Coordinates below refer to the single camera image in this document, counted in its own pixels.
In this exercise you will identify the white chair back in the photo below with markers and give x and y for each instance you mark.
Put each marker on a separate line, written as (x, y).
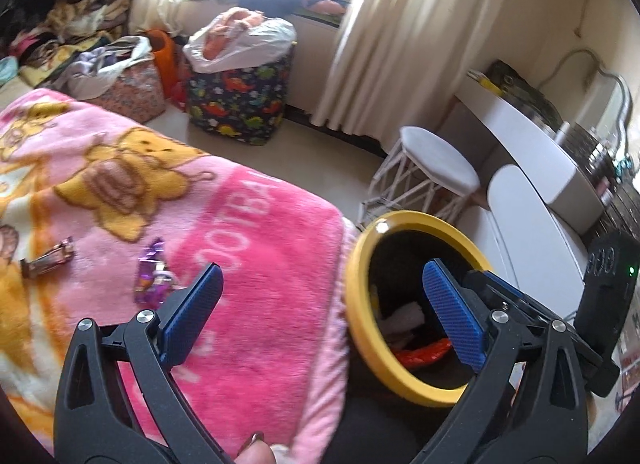
(526, 244)

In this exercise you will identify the dinosaur print laundry basket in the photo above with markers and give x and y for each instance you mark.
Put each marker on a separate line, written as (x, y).
(243, 104)

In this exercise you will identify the white printed plastic bag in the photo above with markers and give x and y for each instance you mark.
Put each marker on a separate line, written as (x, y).
(402, 320)

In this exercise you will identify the pink floral fabric bag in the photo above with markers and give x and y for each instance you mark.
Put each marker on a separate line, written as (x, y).
(137, 93)

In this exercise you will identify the cream curtain right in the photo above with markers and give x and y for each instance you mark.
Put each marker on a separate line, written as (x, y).
(397, 63)

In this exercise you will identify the left hand painted nails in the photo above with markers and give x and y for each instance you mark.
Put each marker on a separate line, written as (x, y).
(255, 451)

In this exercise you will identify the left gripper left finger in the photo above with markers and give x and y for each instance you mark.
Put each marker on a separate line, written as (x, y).
(156, 342)

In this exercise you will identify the pile of clothes on bed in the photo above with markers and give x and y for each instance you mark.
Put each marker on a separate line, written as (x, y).
(44, 36)

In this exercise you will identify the orange bag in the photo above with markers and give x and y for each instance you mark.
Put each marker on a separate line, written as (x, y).
(163, 50)

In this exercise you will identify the cosmetics clutter on desk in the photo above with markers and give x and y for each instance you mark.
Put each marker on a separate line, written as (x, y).
(603, 167)

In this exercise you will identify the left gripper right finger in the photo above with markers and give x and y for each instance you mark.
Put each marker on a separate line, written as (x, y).
(489, 342)

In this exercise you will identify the red plastic bag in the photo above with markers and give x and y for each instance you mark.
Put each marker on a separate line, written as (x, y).
(424, 356)

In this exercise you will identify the yellow rimmed black trash bin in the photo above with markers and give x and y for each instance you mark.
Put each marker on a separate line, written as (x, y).
(385, 300)

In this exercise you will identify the white vanity desk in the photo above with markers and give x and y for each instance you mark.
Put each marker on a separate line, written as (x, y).
(480, 123)

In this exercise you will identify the white plastic bag of clothes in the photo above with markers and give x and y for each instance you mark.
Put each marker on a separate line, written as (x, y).
(239, 38)

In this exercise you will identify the purple candy wrapper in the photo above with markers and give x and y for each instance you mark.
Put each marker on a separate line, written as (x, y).
(154, 280)

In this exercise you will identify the vanity mirror with hose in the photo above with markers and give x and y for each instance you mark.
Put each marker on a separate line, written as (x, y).
(588, 94)

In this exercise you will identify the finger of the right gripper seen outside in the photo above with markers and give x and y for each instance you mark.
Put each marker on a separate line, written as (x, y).
(509, 289)

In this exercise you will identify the white wire stool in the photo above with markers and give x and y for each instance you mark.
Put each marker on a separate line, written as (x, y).
(422, 172)

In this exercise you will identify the pink cartoon fleece blanket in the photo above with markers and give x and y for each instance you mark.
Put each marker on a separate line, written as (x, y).
(273, 356)

